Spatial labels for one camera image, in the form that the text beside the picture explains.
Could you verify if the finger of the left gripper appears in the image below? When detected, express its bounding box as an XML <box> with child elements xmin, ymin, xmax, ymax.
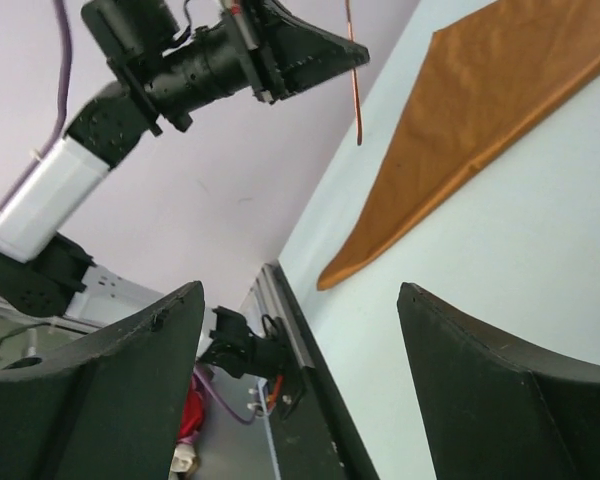
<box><xmin>264</xmin><ymin>1</ymin><xmax>370</xmax><ymax>98</ymax></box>

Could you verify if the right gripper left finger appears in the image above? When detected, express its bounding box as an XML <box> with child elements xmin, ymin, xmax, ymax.
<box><xmin>0</xmin><ymin>281</ymin><xmax>204</xmax><ymax>479</ymax></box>

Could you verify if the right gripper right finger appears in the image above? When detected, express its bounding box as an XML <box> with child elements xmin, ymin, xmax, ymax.
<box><xmin>397</xmin><ymin>283</ymin><xmax>600</xmax><ymax>479</ymax></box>

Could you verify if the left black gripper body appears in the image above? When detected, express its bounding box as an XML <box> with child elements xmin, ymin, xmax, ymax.
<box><xmin>79</xmin><ymin>1</ymin><xmax>280</xmax><ymax>135</ymax></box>

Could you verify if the copper spoon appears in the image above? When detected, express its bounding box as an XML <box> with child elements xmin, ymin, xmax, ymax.
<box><xmin>344</xmin><ymin>0</ymin><xmax>363</xmax><ymax>146</ymax></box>

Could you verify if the orange cloth napkin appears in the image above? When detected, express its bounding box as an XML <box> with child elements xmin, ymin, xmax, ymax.
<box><xmin>317</xmin><ymin>0</ymin><xmax>600</xmax><ymax>291</ymax></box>

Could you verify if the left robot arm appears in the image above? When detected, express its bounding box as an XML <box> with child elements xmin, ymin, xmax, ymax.
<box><xmin>0</xmin><ymin>1</ymin><xmax>370</xmax><ymax>327</ymax></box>

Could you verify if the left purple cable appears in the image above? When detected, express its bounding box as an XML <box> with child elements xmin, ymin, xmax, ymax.
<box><xmin>0</xmin><ymin>0</ymin><xmax>76</xmax><ymax>236</ymax></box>

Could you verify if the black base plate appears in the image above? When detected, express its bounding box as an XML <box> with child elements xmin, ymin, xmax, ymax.
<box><xmin>197</xmin><ymin>259</ymin><xmax>381</xmax><ymax>480</ymax></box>

